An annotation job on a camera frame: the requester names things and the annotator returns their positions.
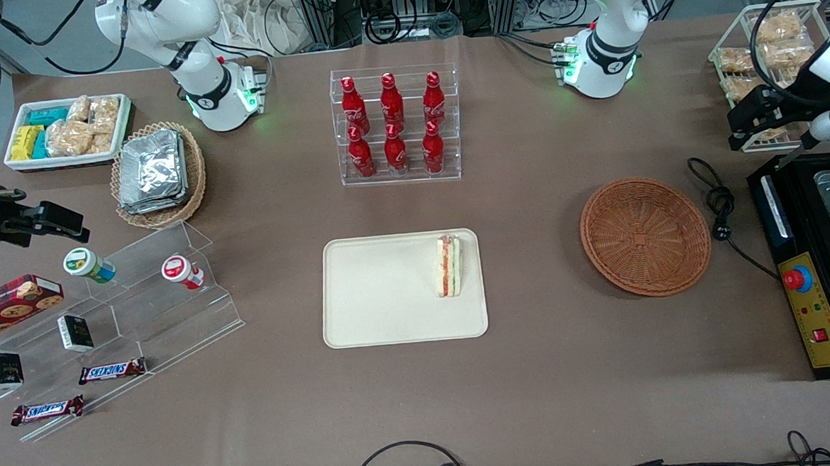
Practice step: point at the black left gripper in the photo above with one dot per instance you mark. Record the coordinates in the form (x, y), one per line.
(790, 102)

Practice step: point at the triangular sandwich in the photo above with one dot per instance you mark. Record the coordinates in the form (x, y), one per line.
(449, 267)

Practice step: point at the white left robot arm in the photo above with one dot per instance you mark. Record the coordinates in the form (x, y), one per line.
(616, 9)

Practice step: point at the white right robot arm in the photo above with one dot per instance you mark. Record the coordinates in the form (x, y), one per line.
(162, 19)

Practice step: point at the white rectangular snack tray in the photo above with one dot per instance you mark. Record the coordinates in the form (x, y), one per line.
(63, 162)

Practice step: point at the light tan wicker basket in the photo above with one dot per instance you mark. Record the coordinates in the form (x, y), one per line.
(195, 180)

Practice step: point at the brown round wicker basket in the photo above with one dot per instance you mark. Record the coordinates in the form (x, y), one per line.
(646, 238)

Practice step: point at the cream rectangular serving tray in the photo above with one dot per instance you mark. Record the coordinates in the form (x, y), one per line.
(382, 291)

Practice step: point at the green lidded yogurt cup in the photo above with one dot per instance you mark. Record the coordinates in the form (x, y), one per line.
(84, 263)

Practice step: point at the teal snack packet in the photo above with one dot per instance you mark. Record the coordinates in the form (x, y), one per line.
(46, 116)
(40, 146)

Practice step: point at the yellow snack packet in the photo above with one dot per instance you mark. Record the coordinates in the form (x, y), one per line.
(24, 142)

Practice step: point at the red tartan cookie box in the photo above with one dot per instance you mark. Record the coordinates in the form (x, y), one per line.
(7, 304)

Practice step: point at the clear bag of rice crackers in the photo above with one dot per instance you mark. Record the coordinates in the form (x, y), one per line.
(105, 114)
(79, 108)
(67, 137)
(101, 143)

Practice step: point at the small black carton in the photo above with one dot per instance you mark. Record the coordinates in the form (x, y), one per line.
(3, 372)
(76, 333)

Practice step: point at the aluminium foil container stack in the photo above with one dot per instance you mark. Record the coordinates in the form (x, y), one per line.
(150, 172)

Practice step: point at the clear acrylic stepped display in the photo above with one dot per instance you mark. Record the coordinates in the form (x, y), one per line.
(149, 311)

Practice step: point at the red lidded yogurt cup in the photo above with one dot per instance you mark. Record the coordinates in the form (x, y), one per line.
(177, 269)

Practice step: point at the brown Snickers bar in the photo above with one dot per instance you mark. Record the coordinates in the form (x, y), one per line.
(112, 371)
(48, 410)

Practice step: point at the black sealing machine yellow panel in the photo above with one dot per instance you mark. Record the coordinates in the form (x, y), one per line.
(818, 325)

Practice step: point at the white cloth bag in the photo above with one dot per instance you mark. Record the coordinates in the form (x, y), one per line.
(262, 21)

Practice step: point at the clear acrylic bottle rack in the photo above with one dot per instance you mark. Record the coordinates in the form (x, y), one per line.
(447, 167)

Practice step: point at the red cola bottle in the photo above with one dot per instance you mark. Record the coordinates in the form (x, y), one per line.
(392, 101)
(353, 105)
(433, 150)
(361, 156)
(434, 98)
(396, 151)

